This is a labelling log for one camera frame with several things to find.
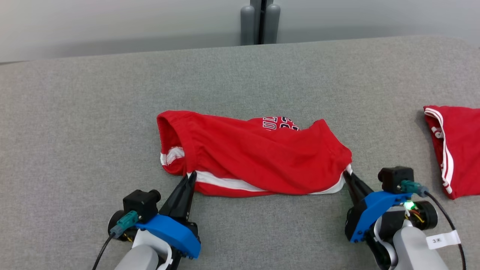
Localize grey wall post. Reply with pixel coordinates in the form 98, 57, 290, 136
240, 0, 281, 45

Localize black cable teal connector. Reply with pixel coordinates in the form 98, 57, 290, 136
400, 180, 467, 270
92, 210, 139, 270

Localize red white lettered jersey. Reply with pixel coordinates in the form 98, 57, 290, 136
424, 105, 480, 200

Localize red white shorts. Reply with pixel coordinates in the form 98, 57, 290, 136
157, 110, 353, 198

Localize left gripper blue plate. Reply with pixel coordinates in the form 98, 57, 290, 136
135, 172, 202, 260

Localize white paper cable label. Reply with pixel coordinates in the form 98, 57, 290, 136
426, 229, 461, 250

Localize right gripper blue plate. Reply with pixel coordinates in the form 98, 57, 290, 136
343, 171, 413, 243

